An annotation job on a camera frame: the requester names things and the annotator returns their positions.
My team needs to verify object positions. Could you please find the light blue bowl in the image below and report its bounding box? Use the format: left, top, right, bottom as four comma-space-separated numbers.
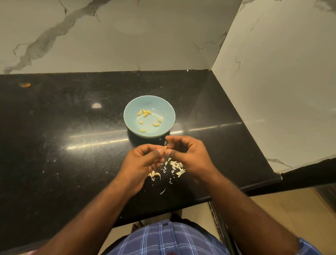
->
123, 95, 176, 139

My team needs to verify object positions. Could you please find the person's right hand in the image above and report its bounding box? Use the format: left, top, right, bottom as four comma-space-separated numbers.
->
165, 136, 219, 184

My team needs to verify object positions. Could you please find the pile of garlic skins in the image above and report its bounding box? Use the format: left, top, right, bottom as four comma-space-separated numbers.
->
147, 158, 187, 195

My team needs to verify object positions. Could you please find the blue plaid shirt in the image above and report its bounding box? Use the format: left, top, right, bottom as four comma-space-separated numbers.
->
105, 219, 323, 255

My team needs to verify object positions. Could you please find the black cabinet trim strip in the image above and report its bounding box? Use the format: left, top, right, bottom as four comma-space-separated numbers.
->
209, 201, 237, 255

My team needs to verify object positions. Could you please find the person's left forearm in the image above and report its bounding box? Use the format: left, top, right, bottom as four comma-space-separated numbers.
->
33, 182, 136, 255

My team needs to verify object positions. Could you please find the cluster of peeled garlic cloves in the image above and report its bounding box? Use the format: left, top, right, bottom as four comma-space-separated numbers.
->
136, 109, 164, 133

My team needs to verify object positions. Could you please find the person's left hand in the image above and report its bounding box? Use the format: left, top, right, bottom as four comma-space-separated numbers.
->
115, 143, 168, 196

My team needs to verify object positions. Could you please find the person's right forearm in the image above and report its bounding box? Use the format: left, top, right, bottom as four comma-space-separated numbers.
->
202, 171, 300, 255

